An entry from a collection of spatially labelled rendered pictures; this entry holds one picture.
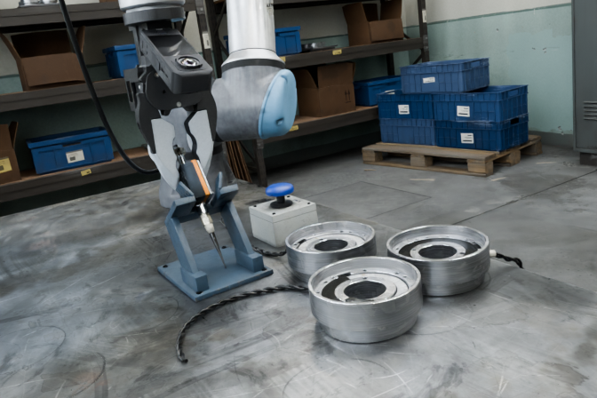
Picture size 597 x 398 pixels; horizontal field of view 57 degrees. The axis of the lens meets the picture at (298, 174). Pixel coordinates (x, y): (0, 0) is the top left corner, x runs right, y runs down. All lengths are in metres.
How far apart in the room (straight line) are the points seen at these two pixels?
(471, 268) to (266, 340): 0.21
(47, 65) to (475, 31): 3.57
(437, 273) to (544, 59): 4.46
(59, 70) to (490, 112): 2.96
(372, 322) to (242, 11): 0.67
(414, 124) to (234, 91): 3.76
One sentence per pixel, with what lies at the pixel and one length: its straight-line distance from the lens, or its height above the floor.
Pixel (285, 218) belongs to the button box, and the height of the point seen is 0.84.
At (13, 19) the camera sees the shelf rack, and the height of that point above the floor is 1.43.
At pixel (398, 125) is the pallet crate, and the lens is 4.76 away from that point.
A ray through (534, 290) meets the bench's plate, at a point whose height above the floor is 0.80.
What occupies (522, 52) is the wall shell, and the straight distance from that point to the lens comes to 5.08.
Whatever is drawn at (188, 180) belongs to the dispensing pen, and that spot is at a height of 0.92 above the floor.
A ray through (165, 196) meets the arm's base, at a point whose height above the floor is 0.82.
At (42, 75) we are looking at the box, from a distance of 3.93.
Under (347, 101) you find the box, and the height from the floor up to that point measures 0.54.
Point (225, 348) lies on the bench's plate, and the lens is 0.53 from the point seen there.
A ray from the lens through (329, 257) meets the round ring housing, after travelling 0.60.
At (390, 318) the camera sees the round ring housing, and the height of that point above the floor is 0.82.
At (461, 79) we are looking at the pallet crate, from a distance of 4.32.
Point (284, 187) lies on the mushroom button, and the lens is 0.76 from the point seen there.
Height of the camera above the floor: 1.06
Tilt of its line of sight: 13 degrees down
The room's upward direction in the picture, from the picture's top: 7 degrees counter-clockwise
